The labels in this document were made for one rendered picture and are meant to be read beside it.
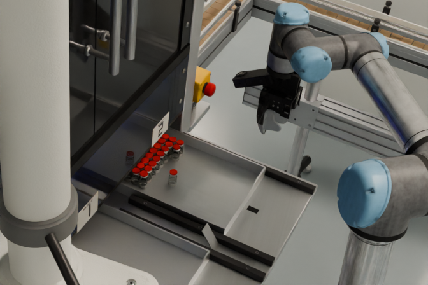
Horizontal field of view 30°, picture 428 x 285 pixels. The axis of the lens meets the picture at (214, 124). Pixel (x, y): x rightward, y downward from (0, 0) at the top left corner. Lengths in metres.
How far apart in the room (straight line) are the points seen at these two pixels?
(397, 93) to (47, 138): 0.99
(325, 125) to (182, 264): 1.24
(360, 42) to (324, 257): 1.58
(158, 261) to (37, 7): 1.30
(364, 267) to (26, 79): 0.96
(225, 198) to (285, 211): 0.16
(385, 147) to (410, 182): 1.54
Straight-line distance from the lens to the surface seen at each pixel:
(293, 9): 1.77
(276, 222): 2.06
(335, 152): 3.65
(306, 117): 3.02
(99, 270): 1.00
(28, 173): 0.81
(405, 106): 1.62
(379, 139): 2.97
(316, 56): 1.67
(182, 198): 2.07
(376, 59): 1.71
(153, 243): 1.96
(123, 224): 2.00
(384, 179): 1.43
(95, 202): 1.85
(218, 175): 2.14
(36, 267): 0.91
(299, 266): 3.14
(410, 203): 1.45
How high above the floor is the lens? 2.37
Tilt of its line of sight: 40 degrees down
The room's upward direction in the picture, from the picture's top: 8 degrees clockwise
